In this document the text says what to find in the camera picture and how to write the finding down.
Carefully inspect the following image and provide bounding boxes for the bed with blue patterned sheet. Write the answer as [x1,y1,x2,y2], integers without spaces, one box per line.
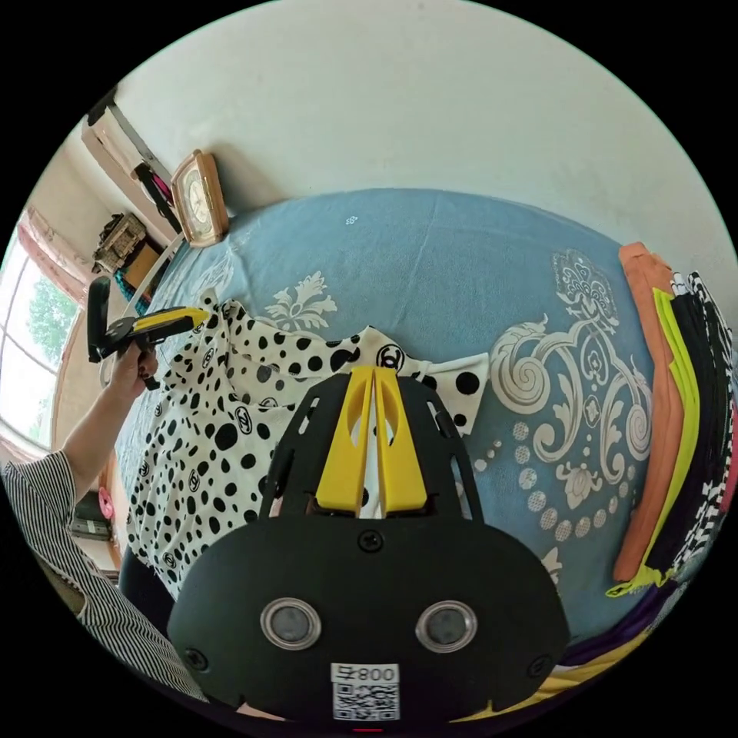
[112,187,664,642]

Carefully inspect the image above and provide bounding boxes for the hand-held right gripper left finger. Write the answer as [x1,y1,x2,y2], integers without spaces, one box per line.
[314,367,376,513]

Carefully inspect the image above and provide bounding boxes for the pile of clothes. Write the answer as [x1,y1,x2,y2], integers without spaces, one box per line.
[544,241,738,710]

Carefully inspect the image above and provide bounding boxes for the person's left hand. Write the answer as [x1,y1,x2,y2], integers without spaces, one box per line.
[108,344,160,406]

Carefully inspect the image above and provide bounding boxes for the clock with pink frame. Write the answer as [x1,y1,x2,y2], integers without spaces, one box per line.
[170,148,231,250]

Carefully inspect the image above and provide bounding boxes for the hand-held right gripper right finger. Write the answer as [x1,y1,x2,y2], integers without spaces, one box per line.
[374,367,430,515]

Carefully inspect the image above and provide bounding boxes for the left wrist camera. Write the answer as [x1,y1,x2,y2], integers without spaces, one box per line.
[86,276,114,364]

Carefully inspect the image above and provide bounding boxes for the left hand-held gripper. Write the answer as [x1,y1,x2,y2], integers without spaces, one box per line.
[98,307,210,394]

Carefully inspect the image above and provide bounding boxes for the pink curtain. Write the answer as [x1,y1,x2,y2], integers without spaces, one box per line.
[15,206,100,304]

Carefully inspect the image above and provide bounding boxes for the window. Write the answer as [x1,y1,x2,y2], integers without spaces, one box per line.
[0,244,81,452]

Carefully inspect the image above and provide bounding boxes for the white short sleeve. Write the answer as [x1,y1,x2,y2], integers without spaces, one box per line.
[124,288,491,603]

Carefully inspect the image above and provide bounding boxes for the person's left forearm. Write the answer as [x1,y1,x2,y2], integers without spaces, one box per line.
[60,387,142,500]

